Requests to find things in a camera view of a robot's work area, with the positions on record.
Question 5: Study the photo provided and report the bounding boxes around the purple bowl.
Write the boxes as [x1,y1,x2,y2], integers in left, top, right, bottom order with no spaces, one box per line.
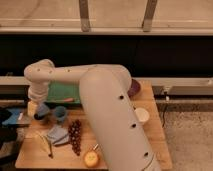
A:
[128,79,141,97]

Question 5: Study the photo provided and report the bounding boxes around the blue sponge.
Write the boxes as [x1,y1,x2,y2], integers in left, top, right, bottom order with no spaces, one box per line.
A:
[34,103,50,120]

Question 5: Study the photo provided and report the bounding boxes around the metal cup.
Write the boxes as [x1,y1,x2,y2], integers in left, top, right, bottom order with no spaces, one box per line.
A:
[34,114,49,125]

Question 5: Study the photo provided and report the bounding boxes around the orange carrot in tray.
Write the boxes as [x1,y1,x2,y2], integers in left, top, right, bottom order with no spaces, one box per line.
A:
[56,98,75,102]

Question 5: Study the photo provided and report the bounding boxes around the blue plastic cup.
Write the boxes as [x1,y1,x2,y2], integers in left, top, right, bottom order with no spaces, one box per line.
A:
[53,106,67,122]

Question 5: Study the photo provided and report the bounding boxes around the white paper cup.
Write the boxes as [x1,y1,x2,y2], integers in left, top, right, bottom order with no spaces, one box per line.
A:
[135,107,150,124]

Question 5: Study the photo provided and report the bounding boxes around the blue folded cloth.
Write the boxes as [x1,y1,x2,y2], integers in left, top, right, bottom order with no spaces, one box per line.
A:
[47,125,69,146]

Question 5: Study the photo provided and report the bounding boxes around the yellow smiley ball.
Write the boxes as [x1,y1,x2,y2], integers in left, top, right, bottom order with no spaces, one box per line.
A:
[84,150,99,168]

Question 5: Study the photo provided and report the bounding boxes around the bunch of red grapes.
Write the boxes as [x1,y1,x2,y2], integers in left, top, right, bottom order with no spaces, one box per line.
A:
[68,120,81,156]

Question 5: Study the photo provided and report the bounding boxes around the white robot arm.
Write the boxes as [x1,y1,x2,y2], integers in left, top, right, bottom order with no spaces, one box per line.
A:
[24,59,161,171]

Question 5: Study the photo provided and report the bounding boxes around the blue object on shelf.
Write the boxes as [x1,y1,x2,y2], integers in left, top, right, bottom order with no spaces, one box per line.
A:
[1,108,23,126]

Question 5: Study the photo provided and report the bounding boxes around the green plastic tray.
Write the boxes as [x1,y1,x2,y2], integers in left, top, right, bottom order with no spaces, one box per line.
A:
[47,82,81,104]

